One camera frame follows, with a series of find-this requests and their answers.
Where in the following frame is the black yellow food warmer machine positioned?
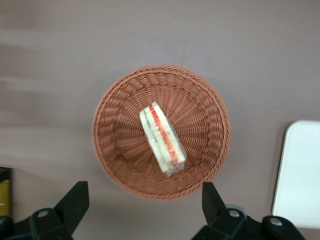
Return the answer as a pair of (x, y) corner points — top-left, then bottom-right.
(0, 167), (12, 217)

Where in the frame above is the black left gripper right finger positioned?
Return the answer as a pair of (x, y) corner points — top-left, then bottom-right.
(192, 182), (250, 240)

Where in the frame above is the cream rectangular plastic tray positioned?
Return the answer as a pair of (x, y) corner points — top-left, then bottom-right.
(271, 119), (320, 230)

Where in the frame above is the brown round wicker basket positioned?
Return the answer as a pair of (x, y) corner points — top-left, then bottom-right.
(91, 64), (232, 202)

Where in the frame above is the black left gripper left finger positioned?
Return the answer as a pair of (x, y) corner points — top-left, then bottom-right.
(28, 181), (90, 240)

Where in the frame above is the plastic-wrapped triangle sandwich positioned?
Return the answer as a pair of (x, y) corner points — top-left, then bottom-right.
(138, 101), (187, 178)

